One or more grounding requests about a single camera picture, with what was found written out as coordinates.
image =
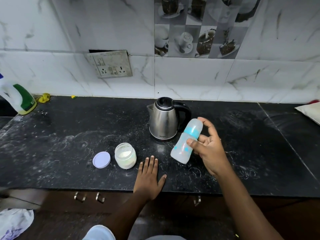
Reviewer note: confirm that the person's left hand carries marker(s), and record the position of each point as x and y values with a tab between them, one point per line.
147	181

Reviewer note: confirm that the person's right hand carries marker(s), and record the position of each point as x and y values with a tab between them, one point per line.
212	152

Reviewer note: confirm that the clear plastic baby bottle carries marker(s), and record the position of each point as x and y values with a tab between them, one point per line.
181	151

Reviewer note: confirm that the translucent dome bottle cap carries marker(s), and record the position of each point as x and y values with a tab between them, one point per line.
196	124

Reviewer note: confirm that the clear milk powder jar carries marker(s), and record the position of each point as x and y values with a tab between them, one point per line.
125	156

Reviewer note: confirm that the lilac round jar lid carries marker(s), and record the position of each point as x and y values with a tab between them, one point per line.
101	159

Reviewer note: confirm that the person's left forearm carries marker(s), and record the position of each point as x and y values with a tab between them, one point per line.
125	219

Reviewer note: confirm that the person's right forearm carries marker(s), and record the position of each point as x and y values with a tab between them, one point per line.
247	209

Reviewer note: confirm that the white detergent bottle green label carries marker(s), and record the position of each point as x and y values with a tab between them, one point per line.
18	97

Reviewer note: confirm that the light grey shirt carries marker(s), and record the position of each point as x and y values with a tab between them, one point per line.
166	237

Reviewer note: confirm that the light blue left sleeve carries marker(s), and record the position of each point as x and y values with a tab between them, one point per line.
98	233

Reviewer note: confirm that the white packet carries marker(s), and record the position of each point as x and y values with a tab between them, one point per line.
310	112

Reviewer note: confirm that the crumpled yellow rag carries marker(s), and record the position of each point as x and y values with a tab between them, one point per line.
44	98

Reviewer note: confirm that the grimy wall socket plate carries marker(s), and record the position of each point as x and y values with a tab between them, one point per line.
110	64

